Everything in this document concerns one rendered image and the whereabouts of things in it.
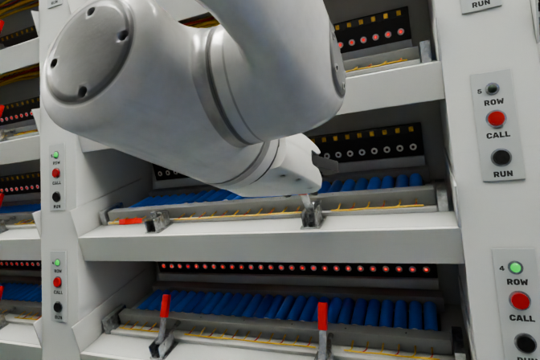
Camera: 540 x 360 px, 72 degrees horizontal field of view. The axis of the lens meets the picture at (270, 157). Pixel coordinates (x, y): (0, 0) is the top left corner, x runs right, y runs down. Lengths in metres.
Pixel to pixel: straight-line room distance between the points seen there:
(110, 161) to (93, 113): 0.61
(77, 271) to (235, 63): 0.61
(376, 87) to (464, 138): 0.12
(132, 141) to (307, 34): 0.11
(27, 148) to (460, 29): 0.77
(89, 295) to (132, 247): 0.15
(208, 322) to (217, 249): 0.15
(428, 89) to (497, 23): 0.10
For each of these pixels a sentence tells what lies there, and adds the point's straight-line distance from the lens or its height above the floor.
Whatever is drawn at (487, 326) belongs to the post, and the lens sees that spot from 0.50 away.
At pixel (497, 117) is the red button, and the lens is 0.48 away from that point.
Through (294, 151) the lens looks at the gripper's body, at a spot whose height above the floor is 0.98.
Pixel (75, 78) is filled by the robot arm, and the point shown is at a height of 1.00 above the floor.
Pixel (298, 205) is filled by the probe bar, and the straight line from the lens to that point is 0.57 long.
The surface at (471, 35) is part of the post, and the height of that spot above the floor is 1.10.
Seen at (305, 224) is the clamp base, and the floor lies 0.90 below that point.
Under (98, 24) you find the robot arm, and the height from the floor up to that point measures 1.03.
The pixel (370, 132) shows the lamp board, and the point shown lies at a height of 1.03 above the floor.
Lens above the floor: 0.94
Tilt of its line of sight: 6 degrees up
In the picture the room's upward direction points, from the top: 4 degrees counter-clockwise
